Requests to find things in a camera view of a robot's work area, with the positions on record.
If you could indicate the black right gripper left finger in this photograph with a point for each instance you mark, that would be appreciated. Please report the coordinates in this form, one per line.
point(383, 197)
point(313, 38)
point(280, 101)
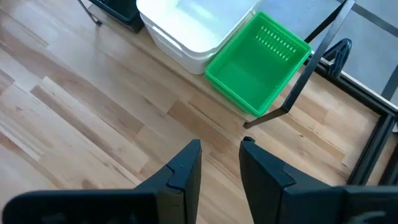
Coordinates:
point(124, 208)

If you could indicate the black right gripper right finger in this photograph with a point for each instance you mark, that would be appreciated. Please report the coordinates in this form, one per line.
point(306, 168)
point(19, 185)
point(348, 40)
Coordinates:
point(295, 205)

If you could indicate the black clamp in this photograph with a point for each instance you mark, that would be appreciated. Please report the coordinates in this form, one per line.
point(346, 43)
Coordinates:
point(339, 53)

